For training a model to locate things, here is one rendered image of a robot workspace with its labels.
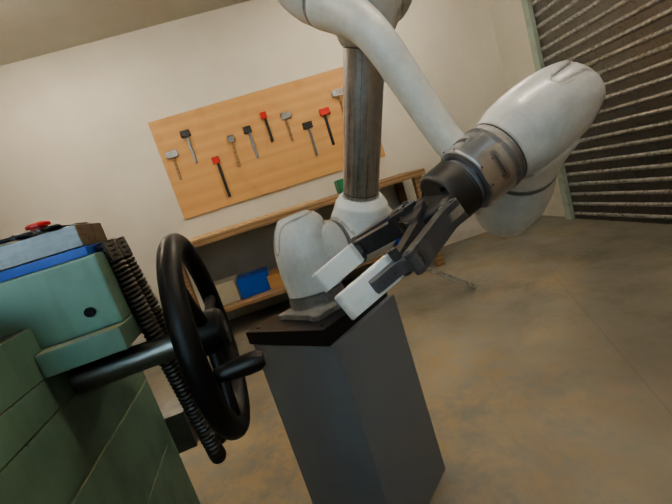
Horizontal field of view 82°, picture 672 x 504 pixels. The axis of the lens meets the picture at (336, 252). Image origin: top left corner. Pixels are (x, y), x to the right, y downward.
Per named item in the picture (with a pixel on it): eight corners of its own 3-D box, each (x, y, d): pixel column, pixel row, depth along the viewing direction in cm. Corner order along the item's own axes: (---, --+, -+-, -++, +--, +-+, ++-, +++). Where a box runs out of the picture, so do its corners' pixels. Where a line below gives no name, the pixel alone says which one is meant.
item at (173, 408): (198, 445, 77) (184, 410, 76) (136, 472, 75) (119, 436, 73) (203, 423, 85) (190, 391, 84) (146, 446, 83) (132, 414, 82)
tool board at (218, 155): (386, 156, 373) (359, 60, 357) (183, 219, 353) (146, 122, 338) (385, 156, 377) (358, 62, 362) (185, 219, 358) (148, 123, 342)
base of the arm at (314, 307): (315, 296, 124) (310, 280, 124) (365, 295, 108) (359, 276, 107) (270, 320, 112) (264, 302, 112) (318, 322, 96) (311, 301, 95)
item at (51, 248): (88, 254, 47) (70, 211, 46) (-11, 286, 45) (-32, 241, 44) (122, 245, 59) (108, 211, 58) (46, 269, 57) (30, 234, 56)
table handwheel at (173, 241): (193, 210, 62) (251, 355, 72) (63, 250, 59) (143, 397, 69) (173, 265, 36) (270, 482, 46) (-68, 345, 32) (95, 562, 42)
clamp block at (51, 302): (122, 322, 47) (93, 253, 45) (3, 364, 44) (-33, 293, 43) (151, 296, 61) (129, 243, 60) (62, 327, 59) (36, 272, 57)
